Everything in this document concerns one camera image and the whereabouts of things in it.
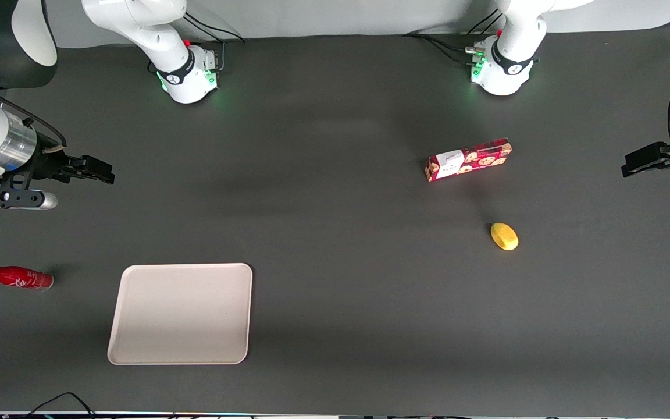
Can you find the yellow lemon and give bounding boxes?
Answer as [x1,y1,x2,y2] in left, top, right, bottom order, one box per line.
[490,222,519,251]

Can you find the black base cables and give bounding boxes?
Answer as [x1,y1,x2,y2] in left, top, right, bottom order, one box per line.
[183,12,247,73]
[403,8,504,66]

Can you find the dark grey table mat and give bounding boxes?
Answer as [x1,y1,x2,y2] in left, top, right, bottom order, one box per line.
[0,20,670,417]

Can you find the beige plastic tray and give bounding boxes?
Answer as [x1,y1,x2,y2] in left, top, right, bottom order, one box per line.
[107,263,253,365]

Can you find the black right base cables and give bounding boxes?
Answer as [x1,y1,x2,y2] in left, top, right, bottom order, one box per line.
[183,12,247,73]

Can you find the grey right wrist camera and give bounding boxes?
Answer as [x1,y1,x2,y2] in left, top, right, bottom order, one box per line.
[0,189,59,211]

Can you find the red coke bottle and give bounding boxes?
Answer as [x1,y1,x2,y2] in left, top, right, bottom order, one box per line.
[0,264,55,290]

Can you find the black cable at table edge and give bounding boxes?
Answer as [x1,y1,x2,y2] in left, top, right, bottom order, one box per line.
[21,392,98,419]

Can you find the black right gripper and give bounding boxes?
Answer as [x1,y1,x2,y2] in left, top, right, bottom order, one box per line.
[20,145,116,187]

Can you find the red cookie box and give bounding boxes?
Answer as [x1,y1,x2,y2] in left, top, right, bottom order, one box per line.
[425,137,513,183]

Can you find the black left base cables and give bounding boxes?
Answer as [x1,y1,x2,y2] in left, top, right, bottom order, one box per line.
[403,8,504,66]

